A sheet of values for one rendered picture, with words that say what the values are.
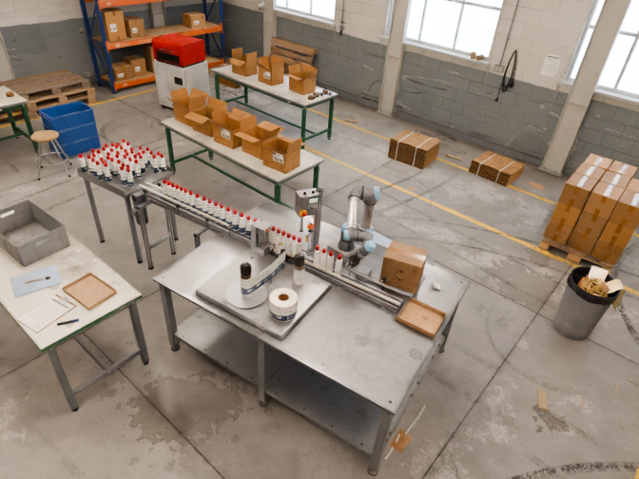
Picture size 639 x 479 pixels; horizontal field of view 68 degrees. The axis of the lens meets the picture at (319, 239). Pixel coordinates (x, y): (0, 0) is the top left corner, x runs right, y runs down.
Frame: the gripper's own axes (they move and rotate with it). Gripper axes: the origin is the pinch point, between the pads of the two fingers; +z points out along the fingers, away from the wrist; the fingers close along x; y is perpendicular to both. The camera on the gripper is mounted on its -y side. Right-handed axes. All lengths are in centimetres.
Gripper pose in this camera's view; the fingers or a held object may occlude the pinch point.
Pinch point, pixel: (348, 265)
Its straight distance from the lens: 367.8
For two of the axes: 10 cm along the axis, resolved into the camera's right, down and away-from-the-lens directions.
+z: -4.8, 5.2, 7.1
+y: -5.3, 4.8, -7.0
